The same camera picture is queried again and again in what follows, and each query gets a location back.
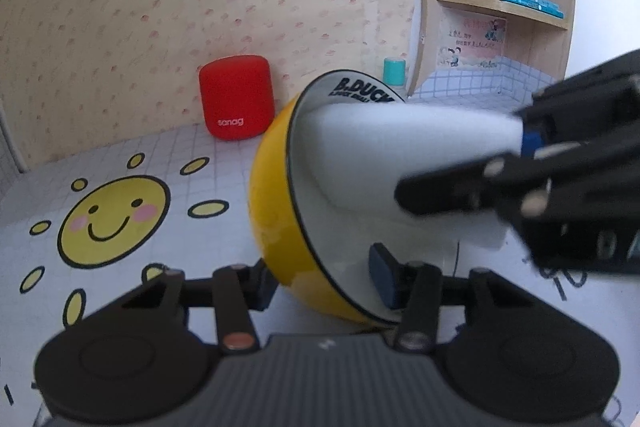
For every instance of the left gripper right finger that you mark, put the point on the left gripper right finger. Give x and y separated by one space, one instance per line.
414 289

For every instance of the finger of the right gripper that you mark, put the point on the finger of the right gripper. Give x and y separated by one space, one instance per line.
468 187
537 134

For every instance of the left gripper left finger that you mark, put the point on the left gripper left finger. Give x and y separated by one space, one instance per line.
237 290

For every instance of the yellow enamel bowl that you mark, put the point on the yellow enamel bowl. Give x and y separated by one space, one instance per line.
324 262

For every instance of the white sponge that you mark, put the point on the white sponge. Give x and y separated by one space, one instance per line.
350 158

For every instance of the cartoon sticker lower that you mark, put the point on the cartoon sticker lower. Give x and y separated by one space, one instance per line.
468 40

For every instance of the blue books on shelf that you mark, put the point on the blue books on shelf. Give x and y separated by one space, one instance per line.
543 6

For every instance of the red cylindrical speaker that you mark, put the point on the red cylindrical speaker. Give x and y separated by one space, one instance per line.
237 97

